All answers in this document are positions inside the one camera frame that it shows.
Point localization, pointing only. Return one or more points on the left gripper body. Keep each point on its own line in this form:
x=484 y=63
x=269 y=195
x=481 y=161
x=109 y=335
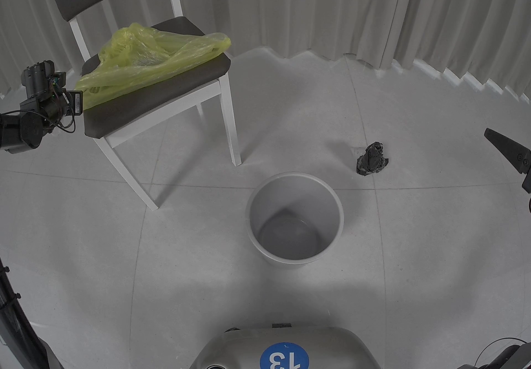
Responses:
x=58 y=104

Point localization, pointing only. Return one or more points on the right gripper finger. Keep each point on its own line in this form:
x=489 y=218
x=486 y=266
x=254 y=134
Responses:
x=527 y=182
x=514 y=153

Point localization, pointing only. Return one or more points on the yellow plastic bag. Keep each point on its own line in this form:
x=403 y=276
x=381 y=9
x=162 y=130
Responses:
x=137 y=64

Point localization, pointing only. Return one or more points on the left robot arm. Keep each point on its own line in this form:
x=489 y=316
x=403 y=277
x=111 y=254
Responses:
x=20 y=135

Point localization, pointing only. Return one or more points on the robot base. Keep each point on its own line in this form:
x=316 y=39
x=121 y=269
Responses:
x=249 y=350

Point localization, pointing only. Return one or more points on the crumpled black plastic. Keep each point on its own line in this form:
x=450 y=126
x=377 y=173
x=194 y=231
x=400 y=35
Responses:
x=372 y=160

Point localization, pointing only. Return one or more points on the white trash bin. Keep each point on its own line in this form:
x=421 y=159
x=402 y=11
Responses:
x=265 y=209

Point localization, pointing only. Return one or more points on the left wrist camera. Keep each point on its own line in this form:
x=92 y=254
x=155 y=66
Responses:
x=60 y=80

